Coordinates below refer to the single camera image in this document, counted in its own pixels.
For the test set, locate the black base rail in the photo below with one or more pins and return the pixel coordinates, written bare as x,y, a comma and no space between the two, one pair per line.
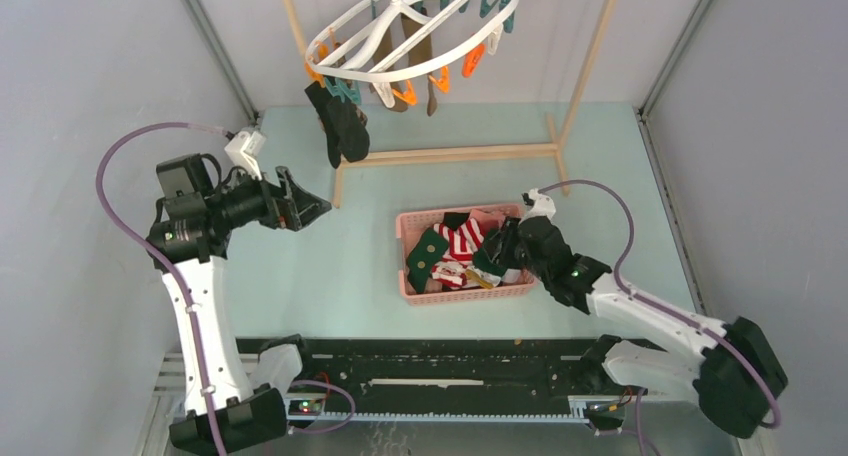
450,380

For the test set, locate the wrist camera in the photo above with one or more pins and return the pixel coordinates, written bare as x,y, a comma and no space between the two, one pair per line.
243,150
538,205

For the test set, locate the wooden hanger rack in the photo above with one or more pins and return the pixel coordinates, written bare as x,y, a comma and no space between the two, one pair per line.
423,121

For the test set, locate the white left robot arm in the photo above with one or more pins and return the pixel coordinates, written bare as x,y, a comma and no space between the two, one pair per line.
224,410

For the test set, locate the black blue white sock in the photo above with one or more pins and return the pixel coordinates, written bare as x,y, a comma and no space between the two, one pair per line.
454,220

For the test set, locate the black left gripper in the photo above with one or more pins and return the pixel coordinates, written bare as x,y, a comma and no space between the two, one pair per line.
300,206

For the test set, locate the pink plastic basket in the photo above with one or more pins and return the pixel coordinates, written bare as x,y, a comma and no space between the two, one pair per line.
409,227

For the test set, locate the red white striped sock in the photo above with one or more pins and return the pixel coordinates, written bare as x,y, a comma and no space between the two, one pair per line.
463,242
449,270

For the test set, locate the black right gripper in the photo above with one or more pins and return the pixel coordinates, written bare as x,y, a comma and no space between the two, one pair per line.
509,238

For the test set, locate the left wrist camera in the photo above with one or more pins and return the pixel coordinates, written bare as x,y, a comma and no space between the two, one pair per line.
243,150

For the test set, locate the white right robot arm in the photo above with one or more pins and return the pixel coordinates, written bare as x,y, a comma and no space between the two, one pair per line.
729,370

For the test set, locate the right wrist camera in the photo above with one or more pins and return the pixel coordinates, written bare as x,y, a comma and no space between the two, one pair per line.
538,205

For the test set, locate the white oval clip hanger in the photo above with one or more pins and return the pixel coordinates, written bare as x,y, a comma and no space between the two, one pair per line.
366,41

